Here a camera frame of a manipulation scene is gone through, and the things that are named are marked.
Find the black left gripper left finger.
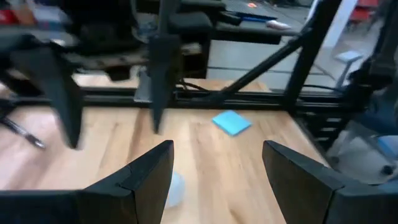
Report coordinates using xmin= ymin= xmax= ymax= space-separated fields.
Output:
xmin=0 ymin=139 xmax=175 ymax=224

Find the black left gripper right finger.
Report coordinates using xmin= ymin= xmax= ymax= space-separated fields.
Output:
xmin=262 ymin=139 xmax=398 ymax=224

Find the black pen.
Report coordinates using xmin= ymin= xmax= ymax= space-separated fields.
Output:
xmin=0 ymin=116 xmax=47 ymax=149

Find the blue sticky note pad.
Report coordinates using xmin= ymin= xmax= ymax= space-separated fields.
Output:
xmin=212 ymin=110 xmax=252 ymax=137

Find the white oblong object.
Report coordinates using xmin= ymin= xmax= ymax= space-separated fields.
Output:
xmin=266 ymin=19 xmax=292 ymax=31

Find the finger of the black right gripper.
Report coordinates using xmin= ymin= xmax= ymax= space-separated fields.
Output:
xmin=9 ymin=40 xmax=83 ymax=150
xmin=148 ymin=34 xmax=182 ymax=134

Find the grey stool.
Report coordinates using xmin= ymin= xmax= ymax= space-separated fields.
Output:
xmin=334 ymin=50 xmax=364 ymax=89

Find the black metal table frame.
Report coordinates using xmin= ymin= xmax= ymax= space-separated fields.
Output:
xmin=0 ymin=0 xmax=346 ymax=114

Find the black side table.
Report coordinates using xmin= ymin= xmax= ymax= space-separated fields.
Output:
xmin=213 ymin=12 xmax=300 ymax=45

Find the white lightbulb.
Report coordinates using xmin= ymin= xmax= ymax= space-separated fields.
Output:
xmin=164 ymin=170 xmax=187 ymax=209

